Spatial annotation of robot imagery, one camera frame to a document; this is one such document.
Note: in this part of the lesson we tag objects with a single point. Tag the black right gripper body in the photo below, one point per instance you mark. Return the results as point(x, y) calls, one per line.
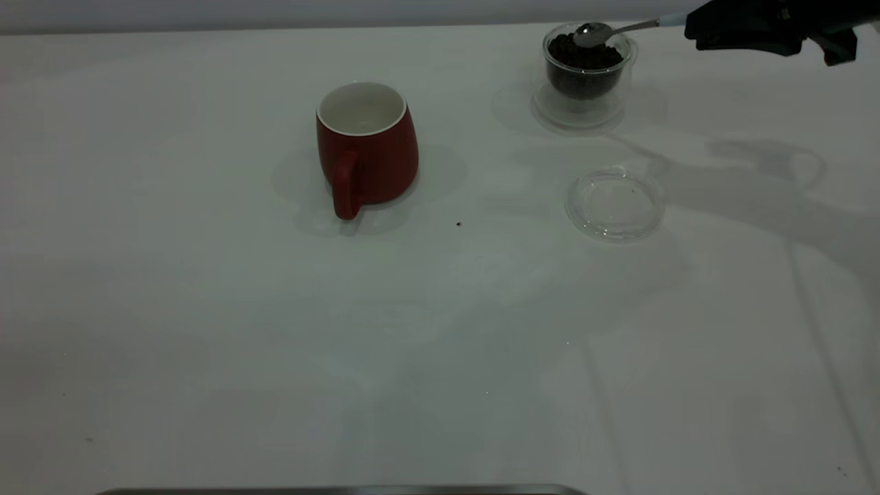
point(825, 14)

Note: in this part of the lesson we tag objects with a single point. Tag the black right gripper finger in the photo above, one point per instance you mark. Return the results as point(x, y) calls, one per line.
point(735, 15)
point(749, 41)

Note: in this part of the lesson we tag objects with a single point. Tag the red ceramic mug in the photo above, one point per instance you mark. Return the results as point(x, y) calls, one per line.
point(378, 165)

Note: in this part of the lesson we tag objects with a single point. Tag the dark coffee beans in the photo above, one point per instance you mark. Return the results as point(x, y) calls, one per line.
point(584, 69)

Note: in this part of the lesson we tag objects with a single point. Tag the clear round glass dish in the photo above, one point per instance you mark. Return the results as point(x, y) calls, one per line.
point(614, 206)

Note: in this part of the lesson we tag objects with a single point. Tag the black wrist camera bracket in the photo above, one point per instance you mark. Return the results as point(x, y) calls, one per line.
point(839, 49)

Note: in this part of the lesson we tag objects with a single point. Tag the clear double-wall glass cup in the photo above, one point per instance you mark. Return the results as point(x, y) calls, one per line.
point(584, 110)

